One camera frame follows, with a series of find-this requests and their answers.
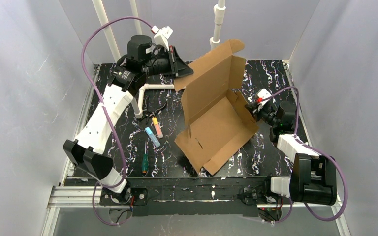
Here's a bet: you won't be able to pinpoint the white PVC pipe frame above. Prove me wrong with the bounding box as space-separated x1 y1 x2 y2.
91 0 227 119

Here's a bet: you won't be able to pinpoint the green handled screwdriver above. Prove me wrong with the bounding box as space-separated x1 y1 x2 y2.
141 154 149 174

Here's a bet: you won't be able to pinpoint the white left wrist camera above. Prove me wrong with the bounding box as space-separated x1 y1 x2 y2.
151 25 173 51

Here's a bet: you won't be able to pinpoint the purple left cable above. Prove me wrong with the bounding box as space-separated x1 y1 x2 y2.
81 16 156 227

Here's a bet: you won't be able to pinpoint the brown cardboard box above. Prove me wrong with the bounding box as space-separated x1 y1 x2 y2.
174 39 259 175

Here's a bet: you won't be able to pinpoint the light blue marker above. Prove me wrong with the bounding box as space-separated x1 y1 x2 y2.
144 127 161 148

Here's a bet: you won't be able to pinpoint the black grey pliers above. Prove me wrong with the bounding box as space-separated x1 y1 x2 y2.
141 102 167 124

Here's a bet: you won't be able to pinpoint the black front mounting rail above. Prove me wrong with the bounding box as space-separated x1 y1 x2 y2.
97 177 289 221

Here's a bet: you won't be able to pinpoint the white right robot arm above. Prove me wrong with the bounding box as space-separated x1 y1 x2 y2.
245 101 337 206

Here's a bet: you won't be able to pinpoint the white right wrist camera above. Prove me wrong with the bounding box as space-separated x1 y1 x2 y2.
255 88 272 110

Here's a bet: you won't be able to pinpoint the orange pink marker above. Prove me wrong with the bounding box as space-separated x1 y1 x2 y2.
152 117 164 139

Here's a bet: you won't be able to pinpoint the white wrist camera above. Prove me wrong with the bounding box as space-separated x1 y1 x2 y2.
151 25 173 51
255 88 272 110

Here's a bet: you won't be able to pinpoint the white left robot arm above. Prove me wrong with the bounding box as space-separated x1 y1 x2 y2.
63 33 193 194

